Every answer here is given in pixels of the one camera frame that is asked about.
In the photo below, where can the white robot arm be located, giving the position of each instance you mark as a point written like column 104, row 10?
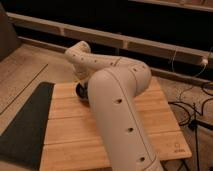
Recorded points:
column 110, row 84

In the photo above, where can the dark gray floor mat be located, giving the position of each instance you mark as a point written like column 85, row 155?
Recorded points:
column 22, row 141

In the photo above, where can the gray couch corner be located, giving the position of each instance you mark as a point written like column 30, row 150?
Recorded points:
column 9, row 40

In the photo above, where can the wooden shelf rail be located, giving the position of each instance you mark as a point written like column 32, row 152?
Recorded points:
column 138, row 45

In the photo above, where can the white power cable plug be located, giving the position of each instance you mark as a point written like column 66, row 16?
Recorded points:
column 204, row 62

